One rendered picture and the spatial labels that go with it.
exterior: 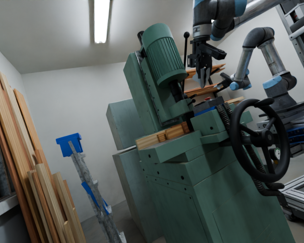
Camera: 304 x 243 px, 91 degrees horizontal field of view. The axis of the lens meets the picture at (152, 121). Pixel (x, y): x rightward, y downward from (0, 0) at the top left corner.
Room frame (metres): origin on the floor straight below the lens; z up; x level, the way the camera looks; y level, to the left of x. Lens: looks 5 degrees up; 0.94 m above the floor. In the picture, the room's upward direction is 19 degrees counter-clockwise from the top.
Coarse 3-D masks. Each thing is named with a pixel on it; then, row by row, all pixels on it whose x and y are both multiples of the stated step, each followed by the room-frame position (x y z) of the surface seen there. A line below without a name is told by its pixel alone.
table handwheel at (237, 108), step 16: (240, 112) 0.48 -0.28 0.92; (272, 112) 0.56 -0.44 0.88; (240, 128) 0.49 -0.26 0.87; (224, 144) 0.65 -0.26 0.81; (240, 144) 0.46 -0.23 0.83; (256, 144) 0.52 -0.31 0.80; (272, 144) 0.51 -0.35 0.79; (288, 144) 0.57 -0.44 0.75; (240, 160) 0.46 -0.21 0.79; (288, 160) 0.55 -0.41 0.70; (256, 176) 0.47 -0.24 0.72; (272, 176) 0.50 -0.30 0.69
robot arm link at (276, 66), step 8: (264, 32) 1.07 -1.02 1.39; (272, 32) 1.11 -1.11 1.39; (264, 40) 1.11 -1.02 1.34; (272, 40) 1.11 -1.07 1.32; (264, 48) 1.14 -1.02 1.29; (272, 48) 1.11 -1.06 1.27; (264, 56) 1.17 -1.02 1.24; (272, 56) 1.12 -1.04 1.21; (272, 64) 1.13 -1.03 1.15; (280, 64) 1.11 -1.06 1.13; (272, 72) 1.16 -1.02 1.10; (280, 72) 1.12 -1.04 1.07; (288, 72) 1.10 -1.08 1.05; (288, 80) 1.08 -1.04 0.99; (296, 80) 1.12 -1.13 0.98; (288, 88) 1.09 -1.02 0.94
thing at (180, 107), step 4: (180, 100) 0.78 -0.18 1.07; (184, 100) 0.78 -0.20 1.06; (188, 100) 0.80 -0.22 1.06; (176, 104) 0.82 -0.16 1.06; (180, 104) 0.78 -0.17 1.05; (184, 104) 0.78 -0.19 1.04; (192, 104) 0.80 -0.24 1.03; (168, 108) 0.89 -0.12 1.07; (172, 108) 0.86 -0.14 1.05; (176, 108) 0.83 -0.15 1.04; (180, 108) 0.80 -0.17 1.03; (184, 108) 0.78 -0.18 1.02; (188, 108) 0.79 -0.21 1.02; (192, 108) 0.80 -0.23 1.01; (172, 112) 0.87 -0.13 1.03; (176, 112) 0.84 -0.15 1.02; (180, 112) 0.81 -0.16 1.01; (184, 112) 0.78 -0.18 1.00; (172, 116) 0.88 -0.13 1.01; (176, 116) 0.85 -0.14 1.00
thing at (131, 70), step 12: (132, 60) 0.95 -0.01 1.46; (132, 72) 1.00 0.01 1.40; (132, 84) 1.06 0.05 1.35; (144, 84) 0.96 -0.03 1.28; (132, 96) 1.13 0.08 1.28; (144, 96) 0.95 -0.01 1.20; (144, 108) 1.01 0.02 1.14; (144, 120) 1.06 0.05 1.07; (156, 120) 0.96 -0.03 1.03; (180, 120) 1.04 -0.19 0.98; (144, 132) 1.14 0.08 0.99
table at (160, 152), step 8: (248, 112) 0.80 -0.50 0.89; (248, 120) 0.79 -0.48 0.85; (184, 136) 0.61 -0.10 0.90; (192, 136) 0.62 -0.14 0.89; (200, 136) 0.64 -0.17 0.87; (208, 136) 0.59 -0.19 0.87; (216, 136) 0.56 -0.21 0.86; (224, 136) 0.57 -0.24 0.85; (160, 144) 0.61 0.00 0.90; (168, 144) 0.57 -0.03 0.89; (176, 144) 0.59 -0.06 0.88; (184, 144) 0.60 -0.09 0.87; (192, 144) 0.62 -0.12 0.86; (200, 144) 0.64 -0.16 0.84; (144, 152) 0.66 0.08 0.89; (152, 152) 0.58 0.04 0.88; (160, 152) 0.55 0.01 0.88; (168, 152) 0.57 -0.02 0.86; (176, 152) 0.58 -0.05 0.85; (144, 160) 0.69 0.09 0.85; (152, 160) 0.60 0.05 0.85; (160, 160) 0.55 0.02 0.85
